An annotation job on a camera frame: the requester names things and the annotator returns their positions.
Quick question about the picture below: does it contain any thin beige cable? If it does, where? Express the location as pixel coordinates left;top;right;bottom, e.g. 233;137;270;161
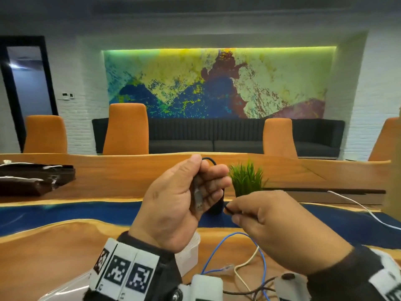
233;246;261;293

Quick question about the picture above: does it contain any long white charging cable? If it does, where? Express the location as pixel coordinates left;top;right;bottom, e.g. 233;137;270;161
327;190;401;231

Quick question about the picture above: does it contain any black left wristband with markers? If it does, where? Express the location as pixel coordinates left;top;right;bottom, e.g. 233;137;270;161
83;231;183;301

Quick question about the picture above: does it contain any blue network cable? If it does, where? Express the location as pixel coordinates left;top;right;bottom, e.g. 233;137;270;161
200;232;272;301

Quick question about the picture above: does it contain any thin black cable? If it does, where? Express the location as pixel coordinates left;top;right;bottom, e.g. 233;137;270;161
222;275;278;301
191;157;242;217

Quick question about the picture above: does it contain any green potted plant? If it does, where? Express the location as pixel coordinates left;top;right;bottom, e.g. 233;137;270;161
228;159;267;198

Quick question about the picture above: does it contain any person's right hand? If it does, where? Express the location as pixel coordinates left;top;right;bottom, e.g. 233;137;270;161
224;190;355;276

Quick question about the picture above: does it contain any orange chair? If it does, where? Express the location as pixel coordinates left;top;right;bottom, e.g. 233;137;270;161
23;115;68;154
368;117;400;162
102;103;150;156
262;118;298;159

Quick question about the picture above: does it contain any clear plastic container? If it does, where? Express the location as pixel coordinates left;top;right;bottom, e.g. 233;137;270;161
37;232;201;301

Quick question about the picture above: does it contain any person's left hand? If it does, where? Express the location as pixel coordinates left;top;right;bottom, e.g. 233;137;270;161
128;154;233;254

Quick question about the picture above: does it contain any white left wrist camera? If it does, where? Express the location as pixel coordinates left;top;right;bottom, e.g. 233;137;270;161
178;274;223;301

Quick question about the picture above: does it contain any black sofa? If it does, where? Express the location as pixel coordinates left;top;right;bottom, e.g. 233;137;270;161
91;118;345;159

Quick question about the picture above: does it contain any dark framed glass door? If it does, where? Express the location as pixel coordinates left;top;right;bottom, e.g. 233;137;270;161
0;36;58;153

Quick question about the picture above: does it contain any black travel mug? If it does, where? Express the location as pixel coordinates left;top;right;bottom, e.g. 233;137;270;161
206;188;226;216

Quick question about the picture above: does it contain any colourful abstract wall painting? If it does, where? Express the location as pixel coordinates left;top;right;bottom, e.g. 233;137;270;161
103;46;336;120

